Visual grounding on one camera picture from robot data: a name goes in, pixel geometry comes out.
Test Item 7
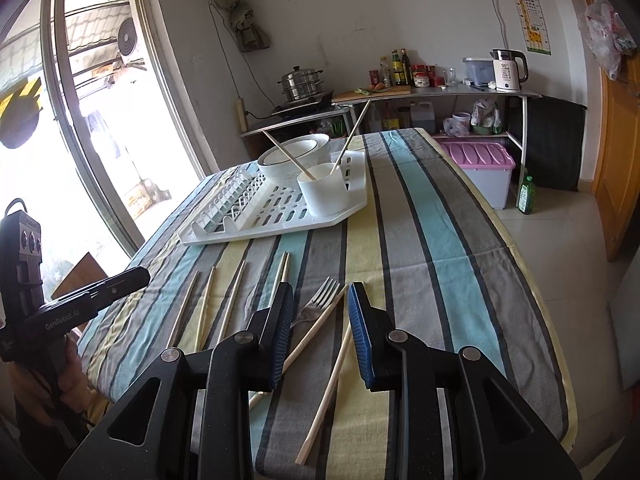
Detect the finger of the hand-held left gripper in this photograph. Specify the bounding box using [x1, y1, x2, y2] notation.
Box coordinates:
[42, 266, 151, 309]

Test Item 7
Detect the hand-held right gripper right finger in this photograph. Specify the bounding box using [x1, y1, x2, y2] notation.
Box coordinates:
[347, 281, 583, 480]

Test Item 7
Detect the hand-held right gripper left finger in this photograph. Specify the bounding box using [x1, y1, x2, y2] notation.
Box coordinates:
[57, 282, 296, 480]

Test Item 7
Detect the wooden chopstick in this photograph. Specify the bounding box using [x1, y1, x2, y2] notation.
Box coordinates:
[167, 271, 200, 349]
[269, 252, 291, 307]
[263, 131, 316, 181]
[216, 259, 247, 344]
[248, 285, 348, 409]
[332, 101, 371, 167]
[295, 322, 353, 466]

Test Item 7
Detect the metal fork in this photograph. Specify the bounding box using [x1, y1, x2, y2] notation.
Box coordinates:
[292, 276, 341, 329]

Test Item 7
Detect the white utensil cup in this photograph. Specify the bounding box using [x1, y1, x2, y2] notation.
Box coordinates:
[297, 162, 351, 217]

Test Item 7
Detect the person's left hand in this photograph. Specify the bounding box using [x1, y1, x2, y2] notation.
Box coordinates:
[10, 342, 96, 431]

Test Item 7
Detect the brown cardboard sheet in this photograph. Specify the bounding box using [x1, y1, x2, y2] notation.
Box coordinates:
[50, 252, 109, 306]

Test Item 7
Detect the striped tablecloth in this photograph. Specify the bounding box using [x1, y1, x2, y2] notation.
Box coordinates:
[77, 127, 578, 480]

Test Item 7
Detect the white plastic dish rack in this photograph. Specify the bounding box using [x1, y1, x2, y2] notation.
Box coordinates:
[177, 149, 370, 247]

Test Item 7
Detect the white bowl black rim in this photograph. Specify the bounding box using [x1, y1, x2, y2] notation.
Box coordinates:
[257, 139, 321, 187]

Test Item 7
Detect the white bowl floral print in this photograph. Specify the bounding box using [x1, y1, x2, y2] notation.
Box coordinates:
[282, 133, 332, 167]

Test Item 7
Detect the pink lid storage box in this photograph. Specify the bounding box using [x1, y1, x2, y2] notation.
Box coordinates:
[440, 141, 516, 211]

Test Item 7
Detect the green bottle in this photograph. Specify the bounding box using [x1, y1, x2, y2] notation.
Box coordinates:
[516, 174, 536, 216]

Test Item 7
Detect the white plastic jug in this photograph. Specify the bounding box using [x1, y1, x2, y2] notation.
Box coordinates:
[410, 101, 437, 131]

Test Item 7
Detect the plastic bag under shelf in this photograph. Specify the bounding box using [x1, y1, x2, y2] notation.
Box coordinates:
[442, 112, 472, 138]

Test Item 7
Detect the black induction cooker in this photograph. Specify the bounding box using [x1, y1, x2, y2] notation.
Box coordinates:
[271, 91, 335, 118]

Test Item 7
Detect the outdoor fan unit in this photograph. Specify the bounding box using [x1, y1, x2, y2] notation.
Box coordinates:
[116, 17, 140, 57]

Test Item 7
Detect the wooden cutting board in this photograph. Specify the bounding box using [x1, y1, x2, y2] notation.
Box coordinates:
[332, 85, 413, 102]

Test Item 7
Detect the steel steamer pot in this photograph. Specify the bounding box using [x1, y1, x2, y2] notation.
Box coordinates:
[279, 65, 326, 105]

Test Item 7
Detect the steel shelf table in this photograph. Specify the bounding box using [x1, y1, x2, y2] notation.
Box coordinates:
[240, 84, 543, 181]

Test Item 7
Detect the hanging grey cloth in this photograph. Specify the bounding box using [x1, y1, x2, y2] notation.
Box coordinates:
[202, 0, 273, 53]

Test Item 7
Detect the clear water container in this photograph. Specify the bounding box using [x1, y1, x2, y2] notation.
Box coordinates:
[462, 56, 497, 87]

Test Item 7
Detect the white electric kettle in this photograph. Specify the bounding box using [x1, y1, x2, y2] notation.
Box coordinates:
[490, 48, 529, 93]

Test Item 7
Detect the wooden door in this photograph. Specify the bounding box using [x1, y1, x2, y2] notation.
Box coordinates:
[570, 0, 640, 262]

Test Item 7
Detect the hanging plastic bag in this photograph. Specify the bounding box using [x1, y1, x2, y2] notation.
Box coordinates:
[585, 0, 638, 81]

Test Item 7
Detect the window frame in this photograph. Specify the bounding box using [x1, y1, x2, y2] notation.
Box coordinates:
[0, 0, 221, 256]

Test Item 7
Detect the wall poster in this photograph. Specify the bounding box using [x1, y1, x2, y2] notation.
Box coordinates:
[502, 0, 553, 57]

